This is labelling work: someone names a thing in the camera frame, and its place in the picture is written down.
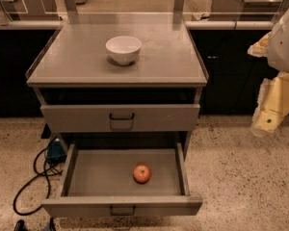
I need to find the red apple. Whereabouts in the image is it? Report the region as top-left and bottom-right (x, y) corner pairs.
(133, 164), (151, 184)

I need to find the closed grey top drawer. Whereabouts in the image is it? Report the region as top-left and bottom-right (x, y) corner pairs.
(41, 104), (199, 133)

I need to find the white ceramic bowl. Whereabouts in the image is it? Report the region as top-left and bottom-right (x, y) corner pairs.
(106, 36), (142, 65)

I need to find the blue power box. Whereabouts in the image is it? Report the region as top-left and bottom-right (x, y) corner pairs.
(45, 139), (66, 164)

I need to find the open grey middle drawer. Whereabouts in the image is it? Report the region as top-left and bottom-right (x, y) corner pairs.
(42, 144), (202, 218)

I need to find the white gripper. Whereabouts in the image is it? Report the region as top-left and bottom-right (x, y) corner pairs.
(248, 9), (289, 137)

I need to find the black top drawer handle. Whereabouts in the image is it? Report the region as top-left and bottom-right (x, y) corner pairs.
(109, 113), (135, 121)

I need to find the black floor cable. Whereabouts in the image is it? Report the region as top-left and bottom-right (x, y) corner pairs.
(12, 146), (64, 217)

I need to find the black shoe tip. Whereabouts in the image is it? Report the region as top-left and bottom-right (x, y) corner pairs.
(13, 219), (28, 231)

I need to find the black drawer handle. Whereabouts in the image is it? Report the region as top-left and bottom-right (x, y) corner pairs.
(109, 113), (135, 121)
(109, 206), (136, 217)

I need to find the black middle drawer handle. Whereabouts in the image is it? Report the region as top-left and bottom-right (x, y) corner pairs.
(109, 206), (136, 217)

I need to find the left background steel table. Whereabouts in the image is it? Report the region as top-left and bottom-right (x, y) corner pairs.
(0, 0), (59, 21)

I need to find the grey metal drawer cabinet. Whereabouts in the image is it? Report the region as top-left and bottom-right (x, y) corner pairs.
(25, 13), (210, 218)

